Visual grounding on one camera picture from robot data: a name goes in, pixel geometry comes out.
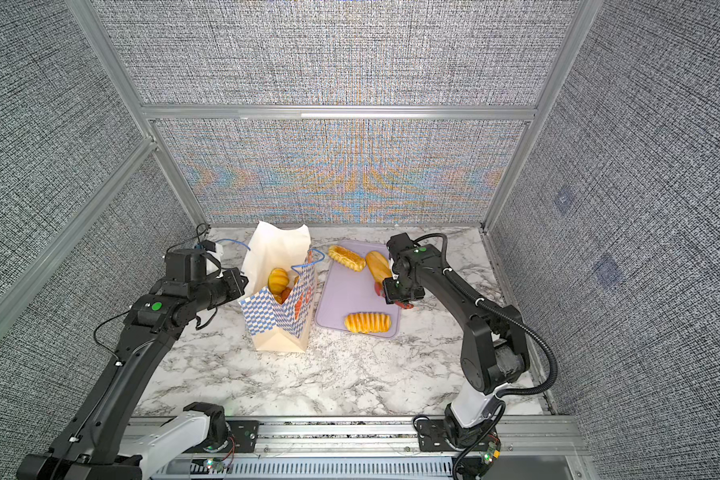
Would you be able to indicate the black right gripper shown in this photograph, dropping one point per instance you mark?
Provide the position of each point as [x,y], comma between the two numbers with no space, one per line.
[392,294]

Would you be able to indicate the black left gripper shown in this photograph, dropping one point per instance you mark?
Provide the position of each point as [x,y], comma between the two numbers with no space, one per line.
[232,276]

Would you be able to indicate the red silicone steel tongs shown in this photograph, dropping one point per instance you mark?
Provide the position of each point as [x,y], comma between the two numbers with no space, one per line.
[390,291]

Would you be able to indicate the long baguette loaf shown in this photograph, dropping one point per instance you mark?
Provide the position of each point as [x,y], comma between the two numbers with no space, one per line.
[378,266]

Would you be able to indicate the round yellow tart bread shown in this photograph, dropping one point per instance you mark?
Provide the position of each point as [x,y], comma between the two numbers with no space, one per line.
[278,281]

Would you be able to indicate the blue checkered paper bag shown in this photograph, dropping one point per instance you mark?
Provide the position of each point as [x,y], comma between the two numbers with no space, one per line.
[274,327]

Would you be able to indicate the yellow glazed danish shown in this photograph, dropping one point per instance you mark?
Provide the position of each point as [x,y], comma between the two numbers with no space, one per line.
[347,258]

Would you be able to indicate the yellow oval bun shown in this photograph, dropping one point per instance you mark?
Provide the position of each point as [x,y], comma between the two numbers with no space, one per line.
[283,295]

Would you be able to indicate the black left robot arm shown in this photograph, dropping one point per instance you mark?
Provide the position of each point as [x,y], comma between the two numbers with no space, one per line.
[89,446]

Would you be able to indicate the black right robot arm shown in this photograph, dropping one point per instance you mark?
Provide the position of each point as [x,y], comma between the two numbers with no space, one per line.
[494,350]

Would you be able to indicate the ridged spiral bread roll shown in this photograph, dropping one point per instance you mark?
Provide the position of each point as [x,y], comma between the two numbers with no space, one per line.
[367,322]

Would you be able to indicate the lilac plastic tray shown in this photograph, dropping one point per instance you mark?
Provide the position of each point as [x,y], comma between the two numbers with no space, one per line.
[347,292]

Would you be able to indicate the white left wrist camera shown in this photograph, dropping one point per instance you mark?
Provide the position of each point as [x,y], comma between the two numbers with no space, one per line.
[212,253]

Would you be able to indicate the aluminium enclosure frame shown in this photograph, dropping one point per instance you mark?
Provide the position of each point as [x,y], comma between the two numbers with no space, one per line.
[570,148]

